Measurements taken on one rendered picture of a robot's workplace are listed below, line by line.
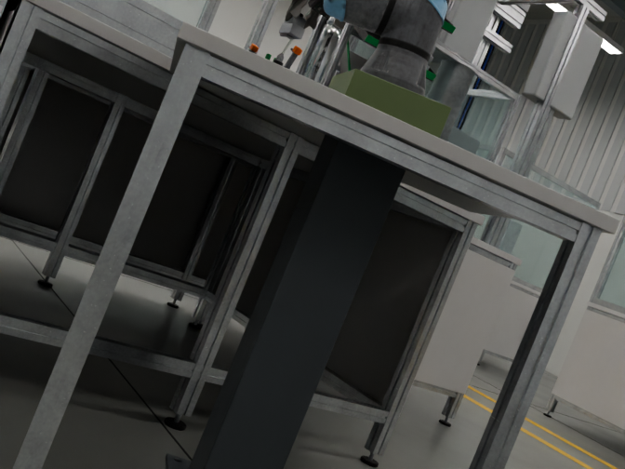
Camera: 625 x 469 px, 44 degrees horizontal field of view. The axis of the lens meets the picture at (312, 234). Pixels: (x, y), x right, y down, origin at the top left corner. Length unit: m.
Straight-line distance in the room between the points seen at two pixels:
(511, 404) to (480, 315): 2.15
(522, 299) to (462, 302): 4.50
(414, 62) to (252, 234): 0.65
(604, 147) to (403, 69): 11.08
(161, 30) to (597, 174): 10.99
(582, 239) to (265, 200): 0.83
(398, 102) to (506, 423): 0.67
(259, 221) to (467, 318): 1.82
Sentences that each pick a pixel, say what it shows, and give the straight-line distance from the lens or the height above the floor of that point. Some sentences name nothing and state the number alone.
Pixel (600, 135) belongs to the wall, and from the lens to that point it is 12.87.
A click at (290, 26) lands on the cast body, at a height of 1.12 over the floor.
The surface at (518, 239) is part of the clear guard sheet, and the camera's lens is 7.91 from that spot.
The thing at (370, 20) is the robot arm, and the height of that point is 1.07.
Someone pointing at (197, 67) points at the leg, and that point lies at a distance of 1.39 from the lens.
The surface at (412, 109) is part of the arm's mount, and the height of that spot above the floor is 0.92.
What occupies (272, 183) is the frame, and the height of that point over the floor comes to 0.69.
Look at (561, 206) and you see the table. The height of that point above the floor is 0.84.
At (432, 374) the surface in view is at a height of 0.22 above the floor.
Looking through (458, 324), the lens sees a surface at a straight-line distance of 3.65.
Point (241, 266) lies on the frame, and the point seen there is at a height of 0.46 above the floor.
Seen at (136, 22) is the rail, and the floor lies 0.91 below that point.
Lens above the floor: 0.62
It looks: level
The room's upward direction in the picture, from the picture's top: 22 degrees clockwise
